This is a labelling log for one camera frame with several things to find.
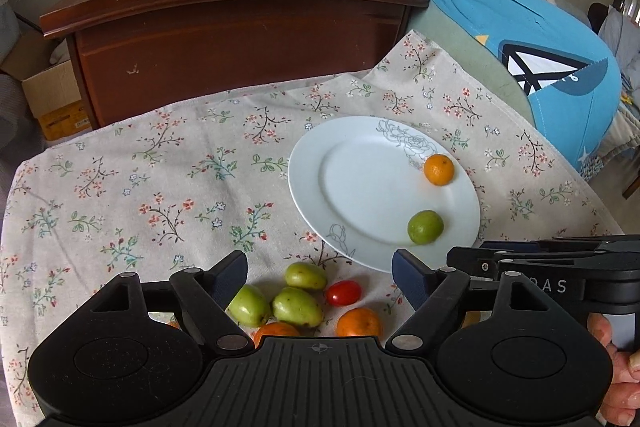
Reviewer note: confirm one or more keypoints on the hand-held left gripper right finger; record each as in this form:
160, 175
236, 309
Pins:
407, 281

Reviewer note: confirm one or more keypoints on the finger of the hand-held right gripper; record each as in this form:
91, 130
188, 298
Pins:
550, 245
470, 259

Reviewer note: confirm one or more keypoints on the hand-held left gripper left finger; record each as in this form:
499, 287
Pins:
231, 278

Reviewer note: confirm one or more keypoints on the small orange tangerine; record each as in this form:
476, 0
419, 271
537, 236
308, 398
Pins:
276, 332
173, 325
358, 323

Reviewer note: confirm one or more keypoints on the white plate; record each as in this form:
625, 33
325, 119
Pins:
360, 187

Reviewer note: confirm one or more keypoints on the person's right hand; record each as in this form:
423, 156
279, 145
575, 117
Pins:
627, 382

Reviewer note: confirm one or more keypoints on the oval green jujube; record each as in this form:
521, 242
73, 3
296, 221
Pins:
248, 305
297, 307
305, 276

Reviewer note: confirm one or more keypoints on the round green jujube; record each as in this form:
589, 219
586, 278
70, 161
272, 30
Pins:
425, 228

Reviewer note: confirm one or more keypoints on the red cherry tomato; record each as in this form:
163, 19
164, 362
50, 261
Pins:
343, 293

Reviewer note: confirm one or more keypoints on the yellow-orange tangerine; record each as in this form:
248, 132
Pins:
439, 169

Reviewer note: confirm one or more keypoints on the floral tablecloth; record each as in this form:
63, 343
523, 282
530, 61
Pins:
175, 187

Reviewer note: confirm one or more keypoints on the grey-green sofa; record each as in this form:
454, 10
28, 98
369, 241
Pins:
465, 57

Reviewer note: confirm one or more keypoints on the brown wooden nightstand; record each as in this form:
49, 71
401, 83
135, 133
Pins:
225, 47

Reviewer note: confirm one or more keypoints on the blue printed pillow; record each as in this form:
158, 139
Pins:
500, 17

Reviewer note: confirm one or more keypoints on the open cardboard box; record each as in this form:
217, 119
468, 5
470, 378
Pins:
50, 92

